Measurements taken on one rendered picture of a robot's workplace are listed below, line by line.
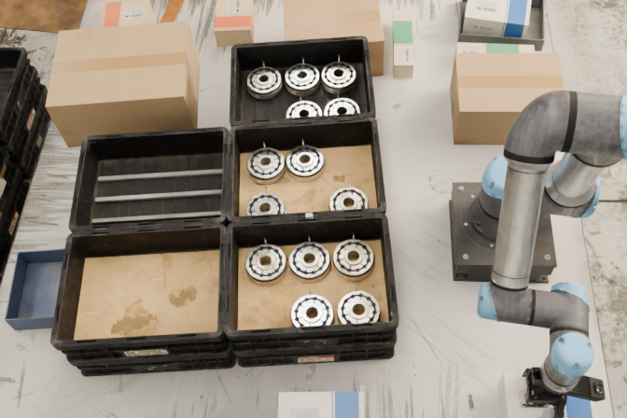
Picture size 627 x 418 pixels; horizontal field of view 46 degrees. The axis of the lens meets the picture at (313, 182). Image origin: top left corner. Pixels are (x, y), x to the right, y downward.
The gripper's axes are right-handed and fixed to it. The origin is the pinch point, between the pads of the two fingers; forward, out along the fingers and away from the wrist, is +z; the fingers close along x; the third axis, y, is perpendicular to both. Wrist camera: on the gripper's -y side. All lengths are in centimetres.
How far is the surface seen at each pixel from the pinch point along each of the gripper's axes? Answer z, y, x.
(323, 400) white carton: -1, 52, 1
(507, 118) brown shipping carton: -5, 3, -79
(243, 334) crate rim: -15, 70, -9
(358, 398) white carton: -1.1, 43.6, 0.8
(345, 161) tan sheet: -5, 48, -63
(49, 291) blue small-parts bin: 7, 128, -28
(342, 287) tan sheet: -5, 48, -25
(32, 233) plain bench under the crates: 7, 138, -46
